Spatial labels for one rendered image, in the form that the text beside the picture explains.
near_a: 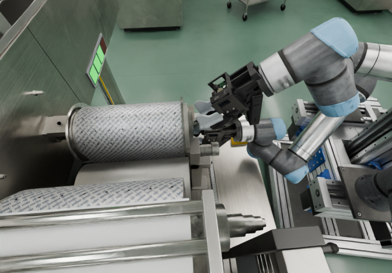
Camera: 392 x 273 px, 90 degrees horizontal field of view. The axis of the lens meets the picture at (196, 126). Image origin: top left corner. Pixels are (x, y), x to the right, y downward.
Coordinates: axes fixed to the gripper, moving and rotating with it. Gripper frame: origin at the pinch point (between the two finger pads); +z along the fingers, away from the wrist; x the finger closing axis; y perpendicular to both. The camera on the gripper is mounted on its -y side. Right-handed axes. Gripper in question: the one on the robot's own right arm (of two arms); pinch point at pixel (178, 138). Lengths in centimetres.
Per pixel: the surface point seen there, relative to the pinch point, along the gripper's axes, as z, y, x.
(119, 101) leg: 47, -55, -71
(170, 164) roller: 1.4, 14.0, 15.8
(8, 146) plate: 30.1, 25.3, 14.8
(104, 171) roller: 16.6, 14.2, 16.4
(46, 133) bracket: 28.8, 19.8, 8.5
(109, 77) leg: 46, -32, -71
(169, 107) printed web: 0.7, 22.1, 4.9
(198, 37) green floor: -29, -109, -245
